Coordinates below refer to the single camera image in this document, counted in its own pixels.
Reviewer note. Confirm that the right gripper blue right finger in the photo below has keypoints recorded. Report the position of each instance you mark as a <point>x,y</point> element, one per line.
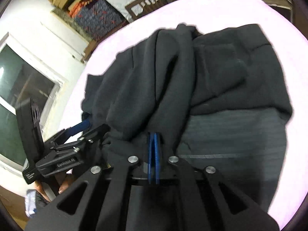
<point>157,158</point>

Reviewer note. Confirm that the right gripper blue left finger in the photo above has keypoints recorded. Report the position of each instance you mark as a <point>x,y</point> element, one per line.
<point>150,147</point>

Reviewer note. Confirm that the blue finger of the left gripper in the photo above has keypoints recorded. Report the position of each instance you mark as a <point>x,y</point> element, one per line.
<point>80,127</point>

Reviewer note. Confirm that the black hoodie with yellow lining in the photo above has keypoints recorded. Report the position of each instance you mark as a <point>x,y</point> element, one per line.
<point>219,105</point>

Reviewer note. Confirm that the person's left hand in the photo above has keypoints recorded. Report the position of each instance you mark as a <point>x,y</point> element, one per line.
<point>51,187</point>

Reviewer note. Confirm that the dark patterned folded blanket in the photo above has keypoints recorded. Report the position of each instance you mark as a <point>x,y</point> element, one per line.
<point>96,17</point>

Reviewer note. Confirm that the dark wooden chair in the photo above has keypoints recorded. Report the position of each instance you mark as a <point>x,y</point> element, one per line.
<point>147,9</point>

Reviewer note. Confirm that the pink printed bed sheet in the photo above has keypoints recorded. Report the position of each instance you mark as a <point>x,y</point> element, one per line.
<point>210,16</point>

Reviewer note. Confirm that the window with white frame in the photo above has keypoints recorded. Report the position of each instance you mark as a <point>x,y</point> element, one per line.
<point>24,77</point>

